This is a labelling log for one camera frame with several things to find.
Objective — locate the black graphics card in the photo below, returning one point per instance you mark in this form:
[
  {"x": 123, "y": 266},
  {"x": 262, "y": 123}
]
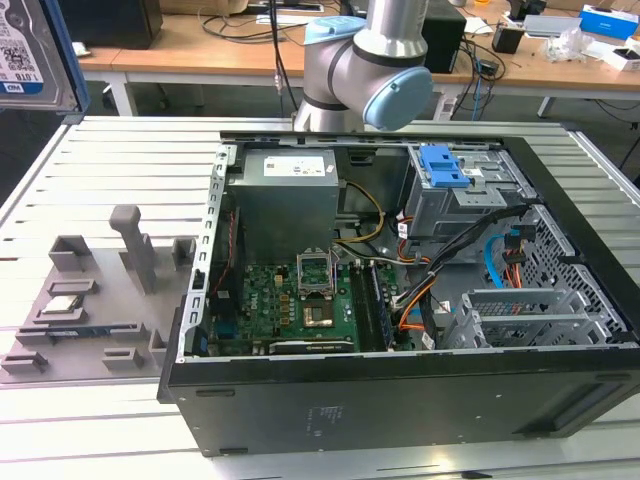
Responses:
[{"x": 310, "y": 347}]

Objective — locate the black computer tower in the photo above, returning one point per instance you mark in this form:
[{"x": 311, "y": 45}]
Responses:
[{"x": 115, "y": 25}]

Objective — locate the wooden desk white frame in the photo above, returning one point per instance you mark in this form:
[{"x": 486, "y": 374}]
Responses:
[
  {"x": 97, "y": 60},
  {"x": 225, "y": 60}
]

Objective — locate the silver CPU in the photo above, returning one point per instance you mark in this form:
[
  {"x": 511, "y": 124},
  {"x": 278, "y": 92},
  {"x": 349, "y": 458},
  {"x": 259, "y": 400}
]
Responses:
[{"x": 62, "y": 305}]

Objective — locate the white open box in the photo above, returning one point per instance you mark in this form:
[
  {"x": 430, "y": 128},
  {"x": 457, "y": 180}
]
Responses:
[{"x": 620, "y": 60}]

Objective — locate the black open PC case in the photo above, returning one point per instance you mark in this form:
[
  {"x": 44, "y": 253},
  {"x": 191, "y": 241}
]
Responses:
[{"x": 350, "y": 410}]

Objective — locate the blue plastic latch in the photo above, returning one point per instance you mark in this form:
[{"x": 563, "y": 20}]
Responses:
[{"x": 440, "y": 167}]

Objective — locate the hard disk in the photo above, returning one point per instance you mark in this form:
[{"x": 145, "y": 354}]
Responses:
[{"x": 25, "y": 50}]

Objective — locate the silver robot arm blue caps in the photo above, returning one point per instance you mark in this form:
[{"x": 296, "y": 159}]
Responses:
[{"x": 350, "y": 65}]

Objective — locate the grey parts rack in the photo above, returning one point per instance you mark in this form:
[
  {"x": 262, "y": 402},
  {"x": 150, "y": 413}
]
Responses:
[{"x": 100, "y": 300}]

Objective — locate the grey flat box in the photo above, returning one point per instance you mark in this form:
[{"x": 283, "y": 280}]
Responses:
[{"x": 550, "y": 25}]

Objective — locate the black RAM slot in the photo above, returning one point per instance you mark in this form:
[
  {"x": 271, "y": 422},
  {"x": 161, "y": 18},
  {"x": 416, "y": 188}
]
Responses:
[{"x": 360, "y": 305}]

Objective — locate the silver disk bay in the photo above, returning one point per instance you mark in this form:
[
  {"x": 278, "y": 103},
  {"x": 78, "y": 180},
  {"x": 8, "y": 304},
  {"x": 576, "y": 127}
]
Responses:
[{"x": 500, "y": 310}]

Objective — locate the green motherboard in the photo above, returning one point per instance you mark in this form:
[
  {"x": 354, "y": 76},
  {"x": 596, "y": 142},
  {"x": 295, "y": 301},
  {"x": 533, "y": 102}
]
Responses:
[{"x": 270, "y": 300}]

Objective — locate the silver optical drive cage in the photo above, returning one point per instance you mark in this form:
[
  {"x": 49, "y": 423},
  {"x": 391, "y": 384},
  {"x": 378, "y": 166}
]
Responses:
[{"x": 450, "y": 210}]

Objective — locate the blue cardboard box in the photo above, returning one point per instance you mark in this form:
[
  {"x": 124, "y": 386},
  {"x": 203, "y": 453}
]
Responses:
[{"x": 607, "y": 22}]

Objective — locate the grey power supply unit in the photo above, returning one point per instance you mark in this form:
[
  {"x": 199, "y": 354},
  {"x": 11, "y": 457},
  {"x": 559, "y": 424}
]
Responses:
[{"x": 285, "y": 210}]

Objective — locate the brown cardboard box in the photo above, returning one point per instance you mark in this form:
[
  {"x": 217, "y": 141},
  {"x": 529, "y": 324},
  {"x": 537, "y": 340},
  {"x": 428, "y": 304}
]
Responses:
[{"x": 200, "y": 6}]

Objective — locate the white crumpled tissue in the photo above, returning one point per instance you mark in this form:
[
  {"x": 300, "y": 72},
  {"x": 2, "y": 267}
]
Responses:
[{"x": 81, "y": 50}]

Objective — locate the CPU socket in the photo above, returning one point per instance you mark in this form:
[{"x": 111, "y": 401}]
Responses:
[{"x": 317, "y": 316}]

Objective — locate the dark RAM stick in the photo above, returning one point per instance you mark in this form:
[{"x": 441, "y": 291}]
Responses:
[{"x": 380, "y": 305}]

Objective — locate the RAM stick with white label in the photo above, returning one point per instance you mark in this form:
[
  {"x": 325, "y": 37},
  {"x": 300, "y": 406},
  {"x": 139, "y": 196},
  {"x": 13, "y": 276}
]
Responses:
[{"x": 90, "y": 330}]

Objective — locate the clear plastic wrap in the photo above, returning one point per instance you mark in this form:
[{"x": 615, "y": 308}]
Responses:
[{"x": 567, "y": 45}]

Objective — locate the black box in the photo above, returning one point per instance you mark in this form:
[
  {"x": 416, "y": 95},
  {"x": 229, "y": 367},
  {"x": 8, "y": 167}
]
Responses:
[{"x": 447, "y": 40}]

